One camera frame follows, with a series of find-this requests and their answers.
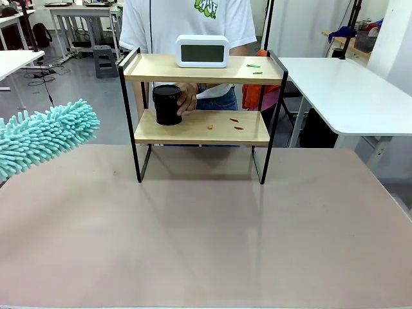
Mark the person's left hand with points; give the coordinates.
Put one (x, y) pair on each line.
(188, 98)

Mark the black mesh pen cup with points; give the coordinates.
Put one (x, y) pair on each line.
(165, 109)

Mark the teal microfiber duster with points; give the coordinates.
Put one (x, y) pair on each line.
(48, 135)

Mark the white digital alarm clock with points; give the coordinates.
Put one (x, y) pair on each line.
(202, 39)

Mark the orange cloth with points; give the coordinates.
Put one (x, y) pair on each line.
(252, 95)

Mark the person in white T-shirt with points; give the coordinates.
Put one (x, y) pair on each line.
(167, 22)

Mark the pink cloth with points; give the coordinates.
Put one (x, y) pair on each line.
(269, 101)

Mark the grey plastic step stool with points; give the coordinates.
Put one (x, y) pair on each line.
(105, 62)

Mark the black chair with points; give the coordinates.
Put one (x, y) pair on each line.
(291, 91)

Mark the thin black pole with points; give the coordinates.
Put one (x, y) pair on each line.
(268, 22)

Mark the black tray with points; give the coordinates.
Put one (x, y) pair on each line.
(98, 4)
(58, 4)

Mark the black box under table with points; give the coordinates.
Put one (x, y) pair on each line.
(318, 128)

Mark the large white table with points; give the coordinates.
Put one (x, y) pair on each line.
(338, 90)

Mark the wooden workbench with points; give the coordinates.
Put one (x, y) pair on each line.
(334, 40)

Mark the black backpack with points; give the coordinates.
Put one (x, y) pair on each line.
(42, 35)

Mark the blue cloth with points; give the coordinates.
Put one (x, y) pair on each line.
(342, 33)

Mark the black stand pole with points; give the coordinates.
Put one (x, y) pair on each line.
(28, 25)

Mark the small white table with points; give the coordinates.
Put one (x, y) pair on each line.
(16, 59)

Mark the black tripod pole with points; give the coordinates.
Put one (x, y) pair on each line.
(351, 25)

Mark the black cap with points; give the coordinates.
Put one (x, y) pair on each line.
(10, 12)

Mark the wooden two-tier shelf black frame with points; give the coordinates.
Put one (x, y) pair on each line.
(199, 128)

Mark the grey metal frame desk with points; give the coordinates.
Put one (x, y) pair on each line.
(80, 10)

